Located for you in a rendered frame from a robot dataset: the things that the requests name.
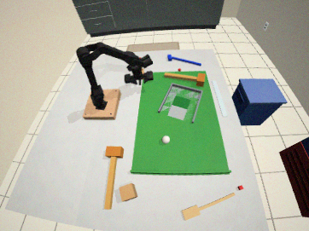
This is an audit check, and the white golf ball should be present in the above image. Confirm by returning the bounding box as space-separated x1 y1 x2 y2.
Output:
162 136 170 143

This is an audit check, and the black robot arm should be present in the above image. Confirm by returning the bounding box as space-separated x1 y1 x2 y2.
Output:
76 42 153 110

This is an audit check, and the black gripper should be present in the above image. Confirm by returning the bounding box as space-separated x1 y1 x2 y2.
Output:
125 71 154 84

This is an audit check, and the blue golf putter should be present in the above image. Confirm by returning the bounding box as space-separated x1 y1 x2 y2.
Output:
168 55 201 66

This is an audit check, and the green putting mat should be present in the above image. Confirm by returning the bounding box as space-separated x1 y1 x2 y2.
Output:
131 71 229 171

